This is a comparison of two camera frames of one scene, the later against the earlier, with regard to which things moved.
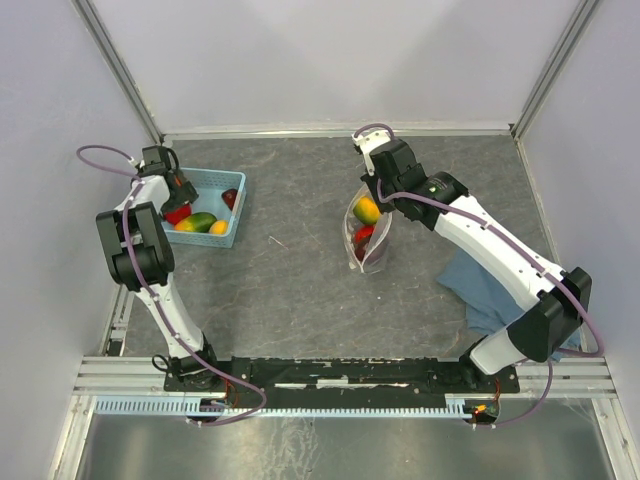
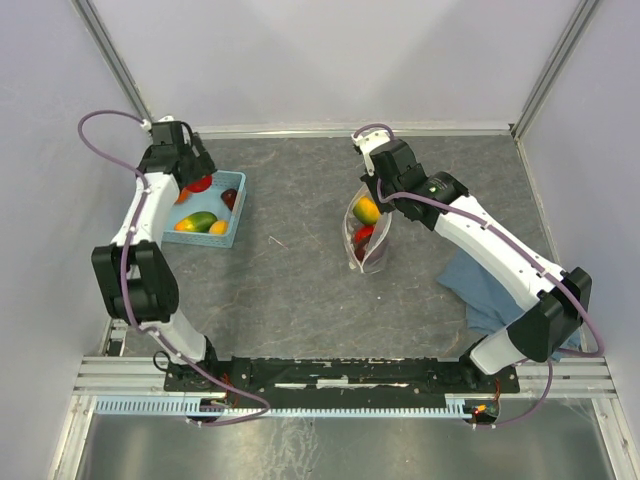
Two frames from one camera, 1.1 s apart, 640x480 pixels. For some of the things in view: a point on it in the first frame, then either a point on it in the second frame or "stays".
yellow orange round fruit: (366, 211) stays
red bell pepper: (364, 232) stays
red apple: (173, 216) -> (200, 185)
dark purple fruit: (360, 249) stays
